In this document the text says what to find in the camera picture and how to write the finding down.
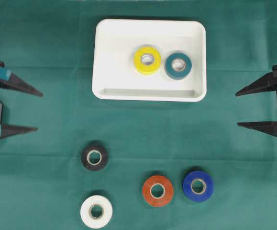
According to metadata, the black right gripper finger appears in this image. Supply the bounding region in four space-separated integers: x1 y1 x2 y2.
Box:
235 65 277 96
237 121 277 137

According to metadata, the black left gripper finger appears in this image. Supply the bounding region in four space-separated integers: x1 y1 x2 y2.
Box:
0 67 43 97
0 124 38 138

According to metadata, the green tape roll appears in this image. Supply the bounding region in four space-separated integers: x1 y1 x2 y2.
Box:
165 53 192 80

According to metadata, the yellow tape roll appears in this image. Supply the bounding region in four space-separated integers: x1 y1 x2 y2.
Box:
133 46 161 75

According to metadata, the black tape roll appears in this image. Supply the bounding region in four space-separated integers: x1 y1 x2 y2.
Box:
81 144 109 171

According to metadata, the blue tape roll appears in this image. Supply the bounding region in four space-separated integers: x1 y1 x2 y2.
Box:
183 171 214 203

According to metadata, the white tape roll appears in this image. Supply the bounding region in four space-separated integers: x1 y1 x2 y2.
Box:
80 195 113 229

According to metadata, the white plastic tray case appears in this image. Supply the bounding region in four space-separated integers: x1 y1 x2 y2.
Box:
92 19 207 102

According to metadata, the red tape roll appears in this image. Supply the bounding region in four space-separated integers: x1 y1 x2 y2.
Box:
142 175 174 207

